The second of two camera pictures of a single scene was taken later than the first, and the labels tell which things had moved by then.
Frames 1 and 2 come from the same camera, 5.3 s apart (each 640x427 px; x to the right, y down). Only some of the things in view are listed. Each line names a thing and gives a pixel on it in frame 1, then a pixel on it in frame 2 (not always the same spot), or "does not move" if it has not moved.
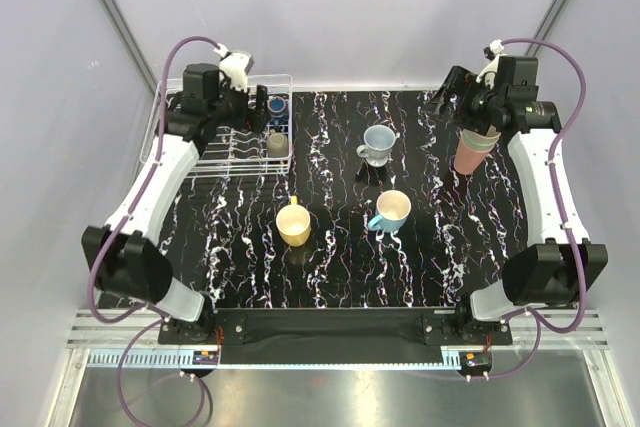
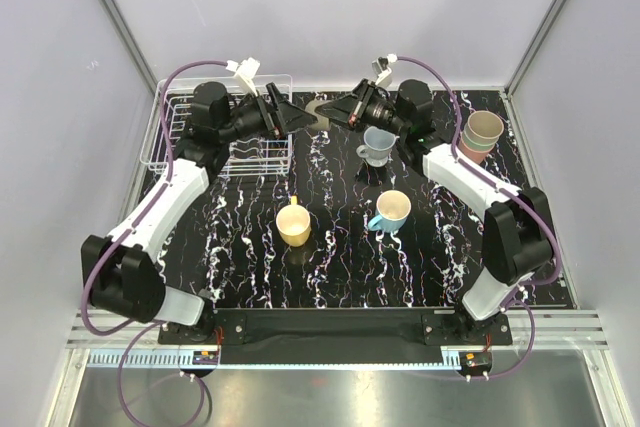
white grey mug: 379,139 does not move
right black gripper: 461,83 to 345,108
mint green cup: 479,148 does not move
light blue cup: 393,207 does not move
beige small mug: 277,145 to 322,123
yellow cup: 293,223 does not move
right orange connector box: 475,362 does not move
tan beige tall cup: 490,138 does not move
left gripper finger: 262,117 to 280,99
